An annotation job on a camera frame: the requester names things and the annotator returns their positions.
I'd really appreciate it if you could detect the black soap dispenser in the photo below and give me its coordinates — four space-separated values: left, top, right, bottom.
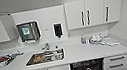
51 21 64 40

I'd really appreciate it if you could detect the small chrome soap pump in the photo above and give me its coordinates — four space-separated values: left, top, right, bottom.
53 44 60 51

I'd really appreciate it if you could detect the blue dish soap bottle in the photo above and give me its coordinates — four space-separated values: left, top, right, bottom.
79 34 87 46

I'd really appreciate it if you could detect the white mug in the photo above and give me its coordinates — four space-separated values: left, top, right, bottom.
53 50 61 58

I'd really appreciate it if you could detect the chrome sink faucet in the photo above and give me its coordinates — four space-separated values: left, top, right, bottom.
39 42 52 53

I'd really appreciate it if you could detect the white patterned bowl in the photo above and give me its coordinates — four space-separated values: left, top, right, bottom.
50 52 65 62

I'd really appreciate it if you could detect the small white bottle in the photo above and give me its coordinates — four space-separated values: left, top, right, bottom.
84 37 90 45

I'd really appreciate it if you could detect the orange sponge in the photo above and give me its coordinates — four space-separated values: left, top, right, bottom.
34 54 44 61

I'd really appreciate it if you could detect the grey bowl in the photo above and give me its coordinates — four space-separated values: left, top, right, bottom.
32 54 48 65

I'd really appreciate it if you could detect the grey paper towel dispenser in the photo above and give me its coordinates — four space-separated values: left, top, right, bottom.
15 19 43 46

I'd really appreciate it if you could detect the steel kitchen sink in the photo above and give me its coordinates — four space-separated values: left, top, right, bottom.
23 46 68 68

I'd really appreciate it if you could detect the stack of white dishes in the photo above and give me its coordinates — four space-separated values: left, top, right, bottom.
103 34 124 48

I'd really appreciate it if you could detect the white drawer unit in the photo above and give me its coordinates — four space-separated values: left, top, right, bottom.
100 52 127 70

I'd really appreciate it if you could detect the white wall outlet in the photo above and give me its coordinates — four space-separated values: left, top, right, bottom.
66 32 72 39

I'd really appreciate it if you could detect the small grey wall label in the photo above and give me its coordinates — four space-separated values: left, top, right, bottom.
43 27 51 32

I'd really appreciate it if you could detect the white three-door wall cabinet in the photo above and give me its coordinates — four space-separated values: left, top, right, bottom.
62 0 127 32

